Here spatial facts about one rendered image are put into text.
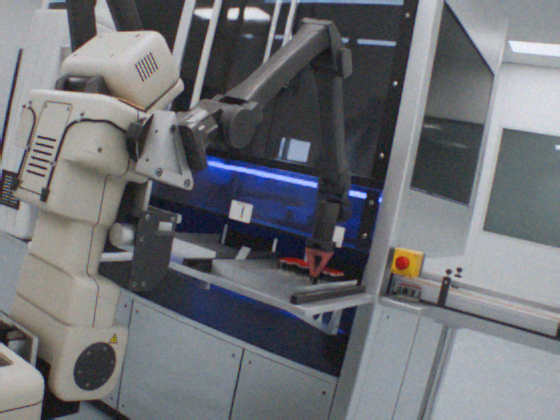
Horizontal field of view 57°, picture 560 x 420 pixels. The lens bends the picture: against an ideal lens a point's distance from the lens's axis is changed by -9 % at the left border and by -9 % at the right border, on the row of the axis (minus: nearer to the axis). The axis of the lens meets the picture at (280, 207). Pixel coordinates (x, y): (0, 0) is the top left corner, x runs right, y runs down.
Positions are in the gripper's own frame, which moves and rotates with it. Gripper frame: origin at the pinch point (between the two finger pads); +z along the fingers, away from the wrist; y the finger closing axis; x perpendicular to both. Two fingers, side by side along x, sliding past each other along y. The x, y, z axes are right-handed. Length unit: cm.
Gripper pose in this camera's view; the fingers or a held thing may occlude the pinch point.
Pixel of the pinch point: (314, 272)
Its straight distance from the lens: 154.5
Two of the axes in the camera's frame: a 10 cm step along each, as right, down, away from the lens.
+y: 3.0, 0.1, 9.5
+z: -2.0, 9.8, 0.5
